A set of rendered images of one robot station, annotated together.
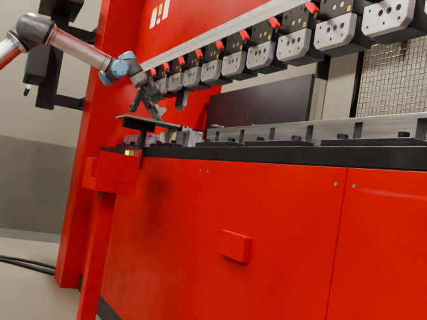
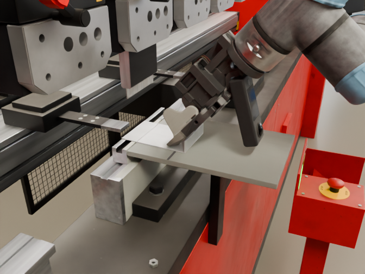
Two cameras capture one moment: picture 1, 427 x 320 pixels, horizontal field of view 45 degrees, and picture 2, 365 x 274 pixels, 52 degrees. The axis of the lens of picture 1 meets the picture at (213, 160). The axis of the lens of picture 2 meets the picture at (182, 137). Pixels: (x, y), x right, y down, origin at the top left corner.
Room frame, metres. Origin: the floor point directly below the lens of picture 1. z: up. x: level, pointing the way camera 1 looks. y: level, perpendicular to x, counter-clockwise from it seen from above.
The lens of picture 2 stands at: (2.87, 0.75, 1.33)
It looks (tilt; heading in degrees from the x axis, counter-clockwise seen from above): 27 degrees down; 229
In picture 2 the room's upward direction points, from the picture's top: straight up
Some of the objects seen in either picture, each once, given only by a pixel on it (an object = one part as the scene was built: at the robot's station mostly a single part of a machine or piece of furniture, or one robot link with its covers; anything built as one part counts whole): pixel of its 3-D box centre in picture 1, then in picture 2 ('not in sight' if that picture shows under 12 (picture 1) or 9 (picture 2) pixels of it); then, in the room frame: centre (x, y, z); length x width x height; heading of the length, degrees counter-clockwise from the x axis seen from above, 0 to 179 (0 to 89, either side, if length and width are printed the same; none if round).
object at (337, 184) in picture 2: not in sight; (334, 186); (2.08, 0.42, 0.79); 0.04 x 0.04 x 0.04
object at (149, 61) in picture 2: (181, 101); (139, 65); (2.48, 0.20, 1.13); 0.10 x 0.02 x 0.10; 25
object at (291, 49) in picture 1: (303, 35); not in sight; (1.60, -0.22, 1.26); 0.15 x 0.09 x 0.17; 25
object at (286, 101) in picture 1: (248, 124); not in sight; (2.91, -0.16, 1.12); 1.13 x 0.02 x 0.44; 25
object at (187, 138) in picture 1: (178, 142); (156, 150); (2.43, 0.18, 0.92); 0.39 x 0.06 x 0.10; 25
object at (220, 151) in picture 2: (147, 121); (214, 144); (2.42, 0.33, 1.00); 0.26 x 0.18 x 0.01; 115
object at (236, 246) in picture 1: (233, 245); (287, 125); (1.49, -0.10, 0.58); 0.15 x 0.02 x 0.07; 25
